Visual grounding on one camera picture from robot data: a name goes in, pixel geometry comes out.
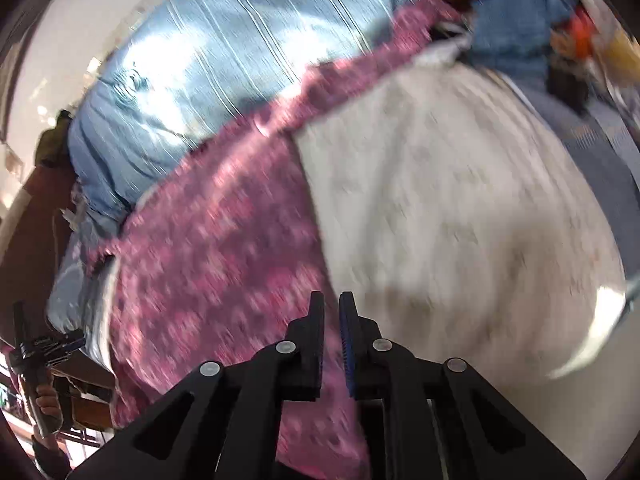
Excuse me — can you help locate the blue plaid bedsheet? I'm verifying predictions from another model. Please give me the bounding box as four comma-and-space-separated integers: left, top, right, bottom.
47, 0, 413, 332

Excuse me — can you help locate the cream leaf-print sheet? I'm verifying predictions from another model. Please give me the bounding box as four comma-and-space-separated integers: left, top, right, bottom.
295, 61, 626, 386

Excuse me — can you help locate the grey blue striped blanket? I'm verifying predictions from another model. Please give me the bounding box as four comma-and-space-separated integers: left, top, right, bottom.
501, 75, 639, 278

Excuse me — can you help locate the blue denim clothing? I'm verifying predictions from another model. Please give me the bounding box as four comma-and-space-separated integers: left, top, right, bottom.
468, 0, 577, 82

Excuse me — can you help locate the person's left hand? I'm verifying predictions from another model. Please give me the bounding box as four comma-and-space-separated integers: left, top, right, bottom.
32, 385, 63, 438

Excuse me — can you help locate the pink floral garment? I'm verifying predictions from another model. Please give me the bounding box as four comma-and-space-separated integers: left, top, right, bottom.
84, 0, 464, 480

